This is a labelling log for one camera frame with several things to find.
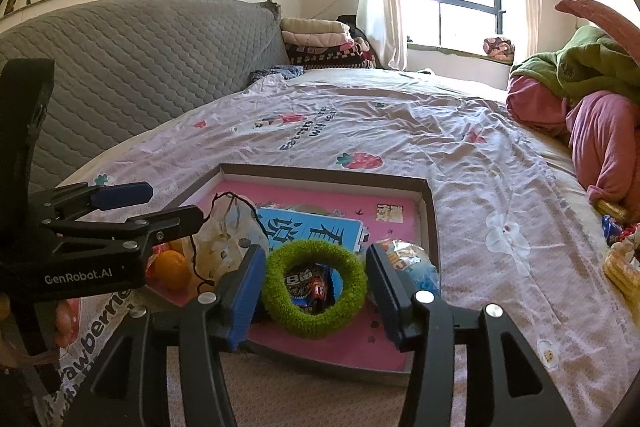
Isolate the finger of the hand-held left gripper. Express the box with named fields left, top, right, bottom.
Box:
left=42, top=205, right=205, bottom=254
left=30, top=181, right=154, bottom=221

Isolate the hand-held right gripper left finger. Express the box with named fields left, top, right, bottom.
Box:
left=60, top=245, right=268, bottom=427

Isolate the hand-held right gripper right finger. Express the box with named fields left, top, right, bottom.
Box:
left=366, top=243, right=576, bottom=427

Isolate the pink blue candy packet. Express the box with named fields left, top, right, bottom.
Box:
left=375, top=238, right=442, bottom=303

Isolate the orange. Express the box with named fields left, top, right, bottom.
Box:
left=151, top=251, right=193, bottom=292

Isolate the white black-edged scrunchie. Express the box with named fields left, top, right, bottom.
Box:
left=191, top=191, right=271, bottom=295

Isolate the blue cookie packet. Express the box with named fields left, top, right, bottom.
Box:
left=282, top=263, right=332, bottom=309

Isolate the green fuzzy ring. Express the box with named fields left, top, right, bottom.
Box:
left=260, top=240, right=370, bottom=341

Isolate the grey cardboard box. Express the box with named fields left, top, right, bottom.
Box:
left=145, top=163, right=441, bottom=388

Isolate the grey quilted headboard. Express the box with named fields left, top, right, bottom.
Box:
left=0, top=0, right=291, bottom=195

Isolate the dark blue patterned cloth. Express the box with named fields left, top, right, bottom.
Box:
left=248, top=64, right=305, bottom=82

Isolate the yellow snack packet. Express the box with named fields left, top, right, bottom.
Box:
left=602, top=239, right=640, bottom=295

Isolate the stack of folded blankets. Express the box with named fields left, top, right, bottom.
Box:
left=279, top=17, right=376, bottom=70

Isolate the blue snack wrapper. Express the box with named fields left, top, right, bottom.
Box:
left=601, top=214, right=626, bottom=245

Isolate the pink blanket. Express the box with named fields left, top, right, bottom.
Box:
left=506, top=74, right=640, bottom=215

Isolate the floral cloth bundle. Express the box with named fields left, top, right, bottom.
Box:
left=482, top=36, right=516, bottom=60

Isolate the green blanket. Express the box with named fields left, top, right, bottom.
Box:
left=510, top=24, right=640, bottom=108

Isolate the pink fuzzy pillow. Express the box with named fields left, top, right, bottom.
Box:
left=555, top=0, right=640, bottom=72

